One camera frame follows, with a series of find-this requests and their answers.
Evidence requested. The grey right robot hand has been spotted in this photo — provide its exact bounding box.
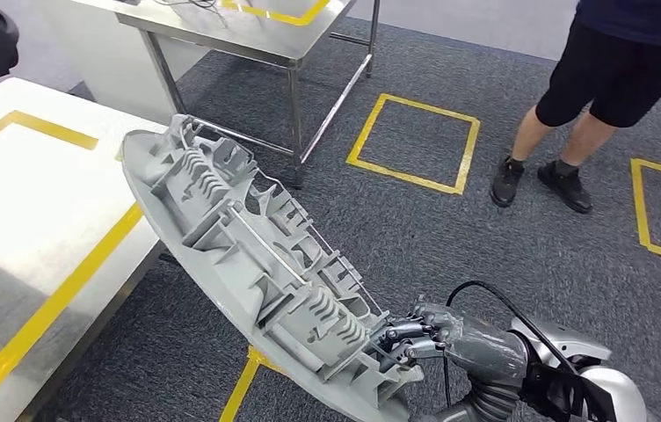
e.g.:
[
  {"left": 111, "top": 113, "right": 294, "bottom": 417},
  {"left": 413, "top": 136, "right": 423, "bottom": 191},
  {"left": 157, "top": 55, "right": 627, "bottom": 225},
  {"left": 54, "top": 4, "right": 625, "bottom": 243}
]
[{"left": 367, "top": 298, "right": 531, "bottom": 403}]

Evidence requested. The grey plastic wheel hubcap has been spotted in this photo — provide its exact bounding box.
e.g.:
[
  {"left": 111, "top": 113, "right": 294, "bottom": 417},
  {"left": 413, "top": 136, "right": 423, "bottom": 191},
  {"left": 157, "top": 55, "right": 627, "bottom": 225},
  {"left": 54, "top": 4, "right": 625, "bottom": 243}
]
[{"left": 120, "top": 113, "right": 425, "bottom": 422}]

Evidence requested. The steel workbench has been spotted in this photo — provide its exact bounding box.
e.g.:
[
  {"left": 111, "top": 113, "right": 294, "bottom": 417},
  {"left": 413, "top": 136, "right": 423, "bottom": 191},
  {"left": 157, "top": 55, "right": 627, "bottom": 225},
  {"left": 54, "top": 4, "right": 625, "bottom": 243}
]
[{"left": 0, "top": 76, "right": 169, "bottom": 422}]

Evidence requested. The person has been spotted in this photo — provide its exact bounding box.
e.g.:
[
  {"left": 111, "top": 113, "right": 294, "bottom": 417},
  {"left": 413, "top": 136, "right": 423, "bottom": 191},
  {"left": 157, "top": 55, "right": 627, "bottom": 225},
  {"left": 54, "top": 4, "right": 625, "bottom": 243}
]
[{"left": 490, "top": 0, "right": 661, "bottom": 215}]

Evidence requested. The steel table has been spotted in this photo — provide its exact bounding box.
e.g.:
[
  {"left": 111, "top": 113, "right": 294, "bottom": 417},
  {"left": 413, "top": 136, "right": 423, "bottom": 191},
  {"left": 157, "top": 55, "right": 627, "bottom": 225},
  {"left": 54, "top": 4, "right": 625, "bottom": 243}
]
[{"left": 39, "top": 0, "right": 381, "bottom": 191}]

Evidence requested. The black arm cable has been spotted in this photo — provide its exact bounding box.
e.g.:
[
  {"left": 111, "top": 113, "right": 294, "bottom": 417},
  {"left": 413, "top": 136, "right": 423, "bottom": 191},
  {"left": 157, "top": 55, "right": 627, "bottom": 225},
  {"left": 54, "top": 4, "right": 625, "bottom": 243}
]
[{"left": 442, "top": 280, "right": 581, "bottom": 409}]

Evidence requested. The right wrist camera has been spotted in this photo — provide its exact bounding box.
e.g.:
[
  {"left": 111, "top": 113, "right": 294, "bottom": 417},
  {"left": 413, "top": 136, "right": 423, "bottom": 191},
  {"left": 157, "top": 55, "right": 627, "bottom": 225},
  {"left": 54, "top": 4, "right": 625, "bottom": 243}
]
[{"left": 519, "top": 360, "right": 620, "bottom": 422}]

